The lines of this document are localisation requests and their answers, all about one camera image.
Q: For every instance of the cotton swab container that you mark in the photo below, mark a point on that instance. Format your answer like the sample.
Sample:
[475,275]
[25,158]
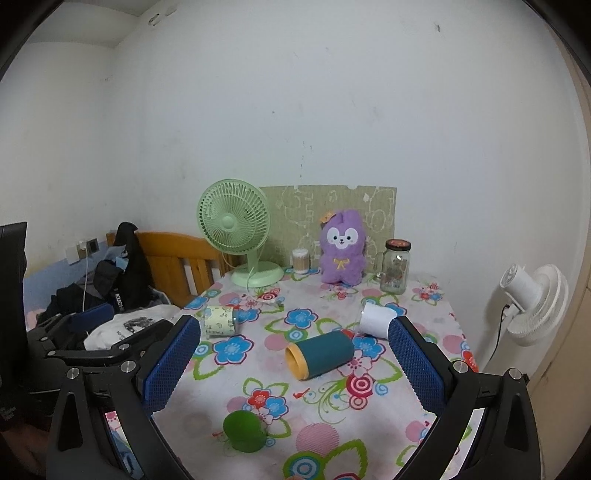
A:
[300,261]

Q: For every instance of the floral tablecloth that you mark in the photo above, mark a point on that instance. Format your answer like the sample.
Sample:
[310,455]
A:
[277,332]

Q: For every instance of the black jacket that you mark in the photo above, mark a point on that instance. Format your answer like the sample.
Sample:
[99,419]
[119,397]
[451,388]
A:
[134,267]

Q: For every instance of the green patterned wall panel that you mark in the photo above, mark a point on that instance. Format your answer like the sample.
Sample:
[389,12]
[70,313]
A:
[295,207]

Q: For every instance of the small green cup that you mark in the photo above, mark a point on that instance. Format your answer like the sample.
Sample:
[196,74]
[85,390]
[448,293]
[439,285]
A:
[244,431]

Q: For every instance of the purple plush toy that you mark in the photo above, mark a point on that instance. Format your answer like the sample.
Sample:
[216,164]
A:
[342,258]

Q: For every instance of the green desk fan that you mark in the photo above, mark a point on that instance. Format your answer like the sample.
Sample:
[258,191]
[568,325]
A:
[233,217]

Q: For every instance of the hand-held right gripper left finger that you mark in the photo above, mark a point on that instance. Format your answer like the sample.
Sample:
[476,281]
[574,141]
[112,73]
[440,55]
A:
[170,367]

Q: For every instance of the pale green printed cup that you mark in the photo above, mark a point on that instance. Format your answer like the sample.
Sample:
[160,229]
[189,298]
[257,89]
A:
[220,323]

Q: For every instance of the wall socket with charger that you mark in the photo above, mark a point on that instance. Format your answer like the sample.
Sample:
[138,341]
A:
[87,248]

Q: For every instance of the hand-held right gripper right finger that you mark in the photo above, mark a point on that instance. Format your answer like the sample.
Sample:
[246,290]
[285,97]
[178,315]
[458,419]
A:
[416,369]

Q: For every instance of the white fan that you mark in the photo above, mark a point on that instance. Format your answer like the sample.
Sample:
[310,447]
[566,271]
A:
[531,300]

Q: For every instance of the glass jar with dark lid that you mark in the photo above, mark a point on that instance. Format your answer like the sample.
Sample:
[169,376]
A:
[395,270]

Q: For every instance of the wooden bed headboard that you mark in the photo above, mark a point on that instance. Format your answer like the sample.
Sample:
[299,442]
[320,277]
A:
[171,258]

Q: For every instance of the white printed shirt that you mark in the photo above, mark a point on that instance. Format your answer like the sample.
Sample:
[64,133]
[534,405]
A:
[134,323]

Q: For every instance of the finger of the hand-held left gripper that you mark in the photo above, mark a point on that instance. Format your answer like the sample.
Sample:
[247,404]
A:
[94,316]
[138,339]

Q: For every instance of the teal cup with yellow rim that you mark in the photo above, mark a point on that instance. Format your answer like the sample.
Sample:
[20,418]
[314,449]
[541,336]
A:
[325,353]

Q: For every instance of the pile of dark clothes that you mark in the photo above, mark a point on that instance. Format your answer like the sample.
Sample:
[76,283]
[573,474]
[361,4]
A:
[74,295]

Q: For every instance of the white cup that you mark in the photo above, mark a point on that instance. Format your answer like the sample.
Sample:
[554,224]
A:
[376,322]

